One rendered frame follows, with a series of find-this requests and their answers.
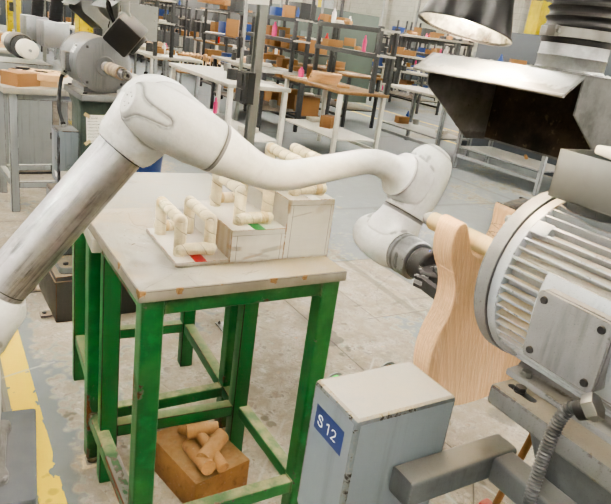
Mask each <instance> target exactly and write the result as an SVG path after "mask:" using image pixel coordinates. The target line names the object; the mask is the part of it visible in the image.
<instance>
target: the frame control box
mask: <svg viewBox="0 0 611 504"><path fill-rule="evenodd" d="M454 403H455V397H454V395H452V394H451V393H450V392H449V391H447V390H446V389H445V388H444V387H442V386H441V385H440V384H438V383H437V382H436V381H435V380H433V379H432V378H431V377H430V376H428V375H427V374H426V373H424V372H423V371H422V370H421V369H419V368H418V367H417V366H416V365H414V364H413V363H412V362H403V363H398V364H393V365H388V366H384V367H379V368H374V369H369V370H364V371H360V372H355V373H350V374H345V375H340V376H335V377H331V378H326V379H321V380H318V381H317V382H316V385H315V392H314V398H313V404H312V410H311V416H310V423H309V429H308V435H307V441H306V447H305V454H304V460H303V466H302V472H301V478H300V485H299V491H298V497H297V501H298V504H401V503H400V502H399V500H398V499H397V498H396V497H395V496H394V495H393V494H392V493H391V492H390V490H389V483H390V478H391V474H392V469H393V467H394V466H397V465H400V464H403V463H406V462H409V461H413V460H416V459H419V458H422V457H425V456H428V455H431V454H435V453H438V452H441V451H442V450H443V446H444V442H445V438H446V434H447V430H448V426H449V422H450V419H451V415H452V411H453V407H454Z"/></svg>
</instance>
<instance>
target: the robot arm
mask: <svg viewBox="0 0 611 504"><path fill-rule="evenodd" d="M99 132H100V135H99V136H98V137H97V138H96V140H95V141H94V142H93V143H92V144H91V145H90V146H89V148H88V149H87V150H86V151H85V152H84V153H83V154H82V156H81V157H80V158H79V159H78V160H77V161H76V162H75V164H74V165H73V166H72V167H71V168H70V169H69V171H68V172H67V173H66V174H65V175H64V176H63V177H62V179H61V180H60V181H59V182H58V183H57V184H56V185H55V187H54V188H53V189H52V190H51V191H50V192H49V194H48V195H47V196H46V197H45V198H44V199H43V200H42V202H41V203H40V204H39V205H38V206H37V207H36V208H35V210H34V211H33V212H32V213H31V214H30V215H29V217H28V218H27V219H26V220H25V221H24V222H23V223H22V225H21V226H20V227H19V228H18V229H17V230H16V231H15V233H14V234H13V235H12V236H11V237H10V238H9V239H8V241H7V242H6V243H5V244H4V245H3V246H2V248H1V249H0V354H1V353H3V352H4V350H5V349H6V347H7V345H8V344H9V342H10V340H11V339H12V337H13V336H14V334H15V332H16V331H17V329H18V328H19V327H20V325H21V324H22V322H23V321H24V319H25V318H26V314H27V307H26V300H25V298H26V297H27V296H28V295H29V294H30V293H31V292H32V290H33V289H34V288H35V287H36V286H37V285H38V283H39V282H40V281H41V280H42V279H43V278H44V277H45V275H46V274H47V273H48V272H49V271H50V270H51V269H52V267H53V266H54V265H55V264H56V263H57V262H58V261H59V259H60V258H61V257H62V256H63V255H64V254H65V252H66V251H67V250H68V249H69V248H70V247H71V246H72V244H73V243H74V242H75V241H76V240H77V239H78V238H79V236H80V235H81V234H82V233H83V232H84V231H85V230H86V228H87V227H88V226H89V225H90V224H91V223H92V222H93V220H94V219H95V218H96V217H97V216H98V215H99V213H100V212H101V211H102V210H103V209H104V208H105V207H106V205H107V204H108V203H109V202H110V201H111V200H112V199H113V197H114V196H115V195H116V194H117V193H118V192H119V191H120V189H121V188H122V187H123V186H124V185H125V184H126V183H127V181H128V180H129V179H130V178H131V177H132V176H133V174H134V173H135V172H136V171H137V170H138V169H139V168H140V167H141V168H145V167H148V166H151V165H152V164H153V163H155V162H156V161H157V160H158V159H160V158H161V157H162V156H164V155H165V154H166V155H168V156H170V157H172V158H174V159H176V160H178V161H180V162H182V163H185V164H188V165H191V166H193V167H196V168H198V169H201V170H203V171H206V172H208V173H212V174H216V175H219V176H223V177H226V178H229V179H232V180H235V181H238V182H241V183H244V184H247V185H250V186H253V187H256V188H260V189H265V190H273V191H287V190H295V189H301V188H305V187H310V186H314V185H319V184H323V183H327V182H332V181H336V180H340V179H345V178H349V177H353V176H358V175H364V174H372V175H375V176H377V177H379V178H380V179H381V180H382V182H381V184H382V189H383V191H384V192H385V193H386V195H387V198H386V200H385V202H384V204H383V205H382V206H381V207H380V209H379V210H378V211H376V212H375V213H370V214H367V215H364V216H362V217H360V218H359V219H358V220H357V221H356V223H355V225H354V228H353V239H354V241H355V243H356V245H357V246H358V247H359V249H360V250H361V251H362V252H363V253H364V254H365V255H367V256H368V257H369V258H370V259H371V260H373V261H374V262H376V263H377V264H379V265H381V266H383V267H386V268H391V269H392V270H393V271H395V272H397V273H399V274H400V275H402V276H403V277H405V278H407V279H410V280H411V279H413V286H415V287H417V288H419V289H421V290H422V291H424V292H425V293H426V294H427V295H429V296H430V297H431V298H432V299H434V298H435V295H436V291H437V285H438V270H437V265H436V262H435V259H434V254H433V249H432V247H431V246H430V245H429V244H428V243H427V242H425V241H423V240H421V239H419V238H418V235H419V232H420V229H421V227H422V225H423V223H424V222H423V216H424V214H426V213H428V212H432V211H433V210H434V208H435V207H436V205H437V203H438V202H439V200H440V198H441V196H442V194H443V192H444V190H445V188H446V186H447V184H448V181H449V178H450V175H451V170H452V163H451V158H450V156H449V155H448V153H447V152H445V151H444V150H443V149H442V148H440V147H439V146H437V145H435V144H424V145H421V146H419V147H417V148H416V149H414V150H413V152H412V153H411V154H410V153H403V154H400V155H398V156H397V155H394V154H392V153H389V152H386V151H383V150H377V149H358V150H351V151H345V152H339V153H333V154H327V155H321V156H315V157H309V158H302V159H295V160H278V159H273V158H271V157H268V156H266V155H265V154H263V153H262V152H260V151H259V150H258V149H257V148H255V147H254V146H253V145H252V144H251V143H249V142H248V141H247V140H246V139H245V138H244V137H242V136H241V135H240V134H239V133H238V132H237V131H236V130H235V129H234V128H233V127H231V126H230V125H229V124H227V123H226V122H224V121H223V120H222V119H220V118H219V117H218V116H216V115H215V114H214V113H213V112H212V111H210V110H209V109H207V108H206V107H205V106H204V105H203V104H202V103H200V102H199V101H198V100H197V99H196V98H195V97H194V96H193V95H191V94H190V93H189V92H188V90H187V89H186V88H185V87H184V86H182V85H181V84H180V83H178V82H176V81H175V80H173V79H171V78H169V77H166V76H163V75H158V74H143V75H139V76H137V77H134V78H133V79H131V80H130V81H128V82H127V83H126V84H125V85H124V86H123V88H122V89H121V91H120V93H119V94H118V95H117V97H116V99H115V100H114V102H113V104H112V105H111V107H110V108H109V110H108V111H107V113H106V114H105V116H104V118H103V119H102V121H101V123H100V127H99ZM0 419H1V371H0ZM10 431H11V423H10V421H8V420H0V486H3V485H5V484H6V483H7V482H8V480H9V473H8V470H7V468H6V466H5V465H6V446H7V436H8V434H9V432H10Z"/></svg>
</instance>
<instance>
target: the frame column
mask: <svg viewBox="0 0 611 504"><path fill-rule="evenodd" d="M530 436H531V441H532V446H533V452H534V457H535V458H536V455H537V452H538V448H539V445H541V444H540V442H541V441H540V440H538V439H537V438H536V437H534V436H533V435H532V434H530ZM547 467H548V469H547V470H546V473H545V476H544V477H545V478H546V479H547V480H548V481H550V482H551V483H552V484H553V485H554V486H556V487H557V488H558V489H559V490H561V491H562V492H563V493H564V494H566V495H567V496H568V497H569V498H571V499H572V500H573V501H574V502H576V503H577V504H611V494H610V493H609V492H608V491H606V490H605V489H604V488H602V487H601V486H600V485H598V484H597V483H596V482H594V481H593V480H592V479H590V478H589V477H588V476H586V475H585V474H584V473H582V472H581V471H580V470H578V469H577V468H576V467H574V466H573V465H572V464H570V463H569V462H568V461H566V460H565V459H564V458H562V457H561V456H560V455H558V454H557V453H556V452H554V451H553V453H552V456H551V460H550V463H549V466H547Z"/></svg>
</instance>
